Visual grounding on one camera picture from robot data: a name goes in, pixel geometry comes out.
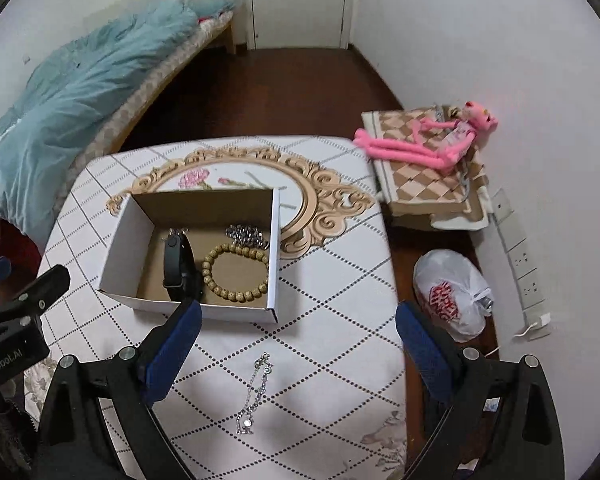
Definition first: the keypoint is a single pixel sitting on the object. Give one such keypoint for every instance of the checkered folded blanket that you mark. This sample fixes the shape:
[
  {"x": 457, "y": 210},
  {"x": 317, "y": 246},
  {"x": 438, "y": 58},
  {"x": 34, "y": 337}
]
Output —
[{"x": 423, "y": 198}]

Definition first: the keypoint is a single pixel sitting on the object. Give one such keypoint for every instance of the white power strip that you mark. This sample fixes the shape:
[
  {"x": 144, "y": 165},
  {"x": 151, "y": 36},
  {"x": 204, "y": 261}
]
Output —
[{"x": 525, "y": 271}]

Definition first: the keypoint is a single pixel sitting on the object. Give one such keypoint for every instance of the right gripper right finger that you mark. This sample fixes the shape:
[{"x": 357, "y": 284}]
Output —
[{"x": 499, "y": 419}]

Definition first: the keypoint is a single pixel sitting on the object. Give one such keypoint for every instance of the small silver earrings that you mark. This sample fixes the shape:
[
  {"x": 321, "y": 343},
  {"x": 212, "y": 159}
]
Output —
[{"x": 180, "y": 232}]

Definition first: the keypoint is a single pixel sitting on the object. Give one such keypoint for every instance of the patterned white tablecloth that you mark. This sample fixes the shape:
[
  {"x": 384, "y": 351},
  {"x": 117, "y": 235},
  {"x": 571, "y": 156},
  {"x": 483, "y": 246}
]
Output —
[{"x": 298, "y": 371}]

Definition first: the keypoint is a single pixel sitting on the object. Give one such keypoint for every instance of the black smart band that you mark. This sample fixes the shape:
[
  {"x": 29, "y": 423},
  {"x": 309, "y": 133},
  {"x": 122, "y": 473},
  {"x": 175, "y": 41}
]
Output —
[{"x": 181, "y": 278}]

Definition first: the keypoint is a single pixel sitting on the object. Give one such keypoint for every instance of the bed with checkered mattress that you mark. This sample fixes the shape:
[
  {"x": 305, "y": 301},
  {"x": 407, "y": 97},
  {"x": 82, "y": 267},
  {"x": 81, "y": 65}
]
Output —
[{"x": 145, "y": 85}]

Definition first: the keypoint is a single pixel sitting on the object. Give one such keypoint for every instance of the white door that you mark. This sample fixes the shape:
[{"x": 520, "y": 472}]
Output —
[{"x": 278, "y": 24}]

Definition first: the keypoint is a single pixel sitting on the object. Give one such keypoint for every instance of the teal duvet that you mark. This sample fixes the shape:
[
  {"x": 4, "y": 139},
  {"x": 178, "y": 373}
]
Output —
[{"x": 65, "y": 100}]

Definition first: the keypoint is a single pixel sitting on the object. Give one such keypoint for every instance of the white cardboard box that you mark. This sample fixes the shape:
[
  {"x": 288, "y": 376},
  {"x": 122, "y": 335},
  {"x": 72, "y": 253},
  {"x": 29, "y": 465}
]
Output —
[{"x": 234, "y": 235}]

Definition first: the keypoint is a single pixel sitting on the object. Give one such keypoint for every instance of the pink panther plush toy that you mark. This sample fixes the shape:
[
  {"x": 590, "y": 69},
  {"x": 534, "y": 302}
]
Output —
[{"x": 470, "y": 124}]

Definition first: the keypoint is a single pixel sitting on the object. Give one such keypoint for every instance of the white plastic bag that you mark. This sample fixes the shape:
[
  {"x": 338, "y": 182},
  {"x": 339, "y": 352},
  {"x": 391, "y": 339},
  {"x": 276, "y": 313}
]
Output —
[{"x": 453, "y": 292}]

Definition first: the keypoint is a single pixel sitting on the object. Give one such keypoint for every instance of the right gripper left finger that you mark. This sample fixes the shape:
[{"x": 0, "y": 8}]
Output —
[{"x": 73, "y": 440}]

